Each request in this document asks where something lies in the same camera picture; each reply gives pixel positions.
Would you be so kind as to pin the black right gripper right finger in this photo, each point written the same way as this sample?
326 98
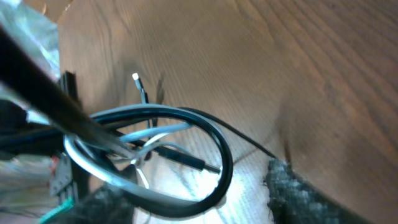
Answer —
293 201

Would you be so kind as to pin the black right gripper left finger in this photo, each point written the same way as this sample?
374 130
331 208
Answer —
106 205

